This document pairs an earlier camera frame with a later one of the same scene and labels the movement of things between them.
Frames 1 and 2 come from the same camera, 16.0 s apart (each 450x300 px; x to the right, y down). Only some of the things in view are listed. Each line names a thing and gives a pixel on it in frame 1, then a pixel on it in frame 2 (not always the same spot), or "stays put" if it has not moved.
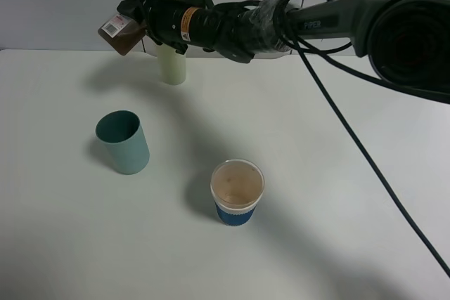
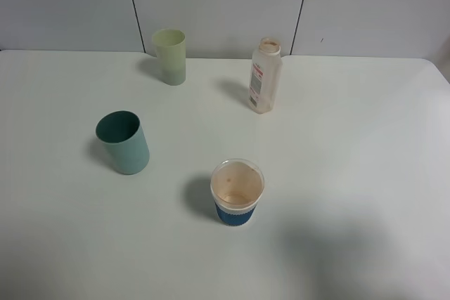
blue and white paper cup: [237, 186] stays put
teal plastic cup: [121, 133] stays put
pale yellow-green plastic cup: [171, 65] stays put
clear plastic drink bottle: [124, 34] → [265, 76]
